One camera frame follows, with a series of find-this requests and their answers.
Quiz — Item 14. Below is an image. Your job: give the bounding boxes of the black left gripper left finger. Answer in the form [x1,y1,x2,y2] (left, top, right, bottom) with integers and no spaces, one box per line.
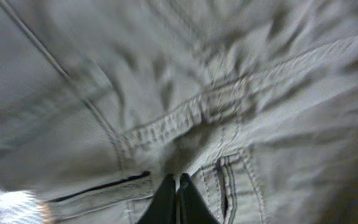
[137,174,177,224]

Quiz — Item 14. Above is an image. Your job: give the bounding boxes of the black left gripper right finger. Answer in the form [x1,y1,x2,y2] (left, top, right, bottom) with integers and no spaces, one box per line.
[178,173,219,224]

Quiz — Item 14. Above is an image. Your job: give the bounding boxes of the grey shorts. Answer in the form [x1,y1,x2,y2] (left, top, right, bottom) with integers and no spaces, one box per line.
[0,0,358,223]

